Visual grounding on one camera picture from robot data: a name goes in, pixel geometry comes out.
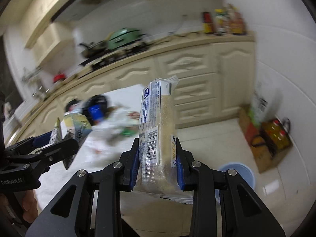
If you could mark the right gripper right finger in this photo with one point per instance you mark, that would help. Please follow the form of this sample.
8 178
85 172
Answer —
194 176

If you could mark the blue trash bin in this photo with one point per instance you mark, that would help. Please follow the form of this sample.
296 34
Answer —
233 183

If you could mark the black wok pan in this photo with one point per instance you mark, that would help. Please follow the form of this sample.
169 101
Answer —
94 49

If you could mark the green electric cooker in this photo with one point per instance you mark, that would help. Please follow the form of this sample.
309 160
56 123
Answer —
123 37

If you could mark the dark sauce bottle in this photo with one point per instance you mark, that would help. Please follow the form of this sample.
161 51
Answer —
207 23

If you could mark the white rice bag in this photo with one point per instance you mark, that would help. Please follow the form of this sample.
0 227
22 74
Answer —
266 100

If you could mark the black gas stove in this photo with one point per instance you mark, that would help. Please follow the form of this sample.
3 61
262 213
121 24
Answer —
116 55

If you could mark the clear cracker package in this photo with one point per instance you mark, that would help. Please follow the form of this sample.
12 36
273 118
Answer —
157 142

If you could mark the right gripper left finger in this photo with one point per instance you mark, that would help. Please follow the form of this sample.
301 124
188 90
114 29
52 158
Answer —
120 176

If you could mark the cream upper cabinets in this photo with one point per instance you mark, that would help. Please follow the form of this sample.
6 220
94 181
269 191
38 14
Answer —
61 12

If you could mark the white plastic trash pile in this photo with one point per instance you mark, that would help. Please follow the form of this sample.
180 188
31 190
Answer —
119 124

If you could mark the condiment bottles group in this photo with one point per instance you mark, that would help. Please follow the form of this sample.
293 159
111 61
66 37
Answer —
229 20

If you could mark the cardboard box on floor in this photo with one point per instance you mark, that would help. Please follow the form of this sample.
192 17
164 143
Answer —
262 157

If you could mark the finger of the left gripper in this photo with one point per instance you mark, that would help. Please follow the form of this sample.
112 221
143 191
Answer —
31 143
64 151

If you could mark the left hand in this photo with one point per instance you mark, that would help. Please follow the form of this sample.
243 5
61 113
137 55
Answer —
29 204

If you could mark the black trash bag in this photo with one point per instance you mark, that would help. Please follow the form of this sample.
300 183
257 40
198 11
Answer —
94 108

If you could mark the carton wrapper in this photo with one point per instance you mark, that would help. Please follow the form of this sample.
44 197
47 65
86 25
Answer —
73 126

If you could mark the red lid pot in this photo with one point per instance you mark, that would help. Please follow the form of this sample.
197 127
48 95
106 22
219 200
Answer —
59 77

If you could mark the cooking oil bottles bag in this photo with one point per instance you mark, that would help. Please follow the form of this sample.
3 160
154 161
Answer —
274 135

